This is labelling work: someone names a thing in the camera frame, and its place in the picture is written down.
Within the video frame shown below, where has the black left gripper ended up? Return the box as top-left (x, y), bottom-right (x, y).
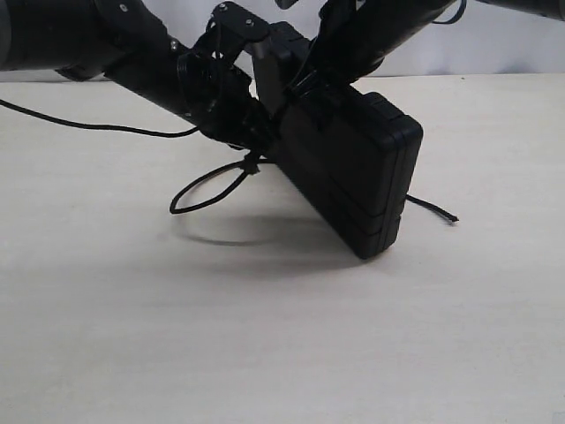
top-left (177, 34), bottom-right (278, 153)

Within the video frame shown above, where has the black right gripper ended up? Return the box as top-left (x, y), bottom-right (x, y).
top-left (286, 1), bottom-right (453, 93)

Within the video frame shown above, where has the black braided rope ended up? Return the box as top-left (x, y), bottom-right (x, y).
top-left (169, 145), bottom-right (460, 216)

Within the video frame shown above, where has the black plastic carry case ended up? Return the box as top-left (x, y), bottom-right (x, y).
top-left (252, 22), bottom-right (423, 260)

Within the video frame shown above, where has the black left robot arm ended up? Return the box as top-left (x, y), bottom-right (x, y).
top-left (1, 1), bottom-right (278, 153)

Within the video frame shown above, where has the white backdrop curtain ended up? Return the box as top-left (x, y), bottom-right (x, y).
top-left (0, 0), bottom-right (565, 83)

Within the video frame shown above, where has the thin black cable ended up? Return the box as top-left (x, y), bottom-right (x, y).
top-left (0, 99), bottom-right (200, 138)

